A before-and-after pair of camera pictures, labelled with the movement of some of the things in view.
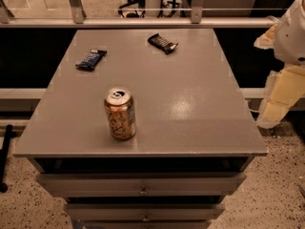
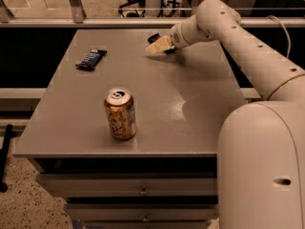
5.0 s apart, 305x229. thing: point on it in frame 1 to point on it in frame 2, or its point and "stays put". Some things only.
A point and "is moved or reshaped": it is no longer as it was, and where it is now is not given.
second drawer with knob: [144, 212] stays put
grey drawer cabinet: [193, 139] stays put
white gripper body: [291, 40] to [176, 38]
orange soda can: [122, 111] stays put
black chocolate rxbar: [164, 45] is moved or reshaped
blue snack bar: [91, 59] stays put
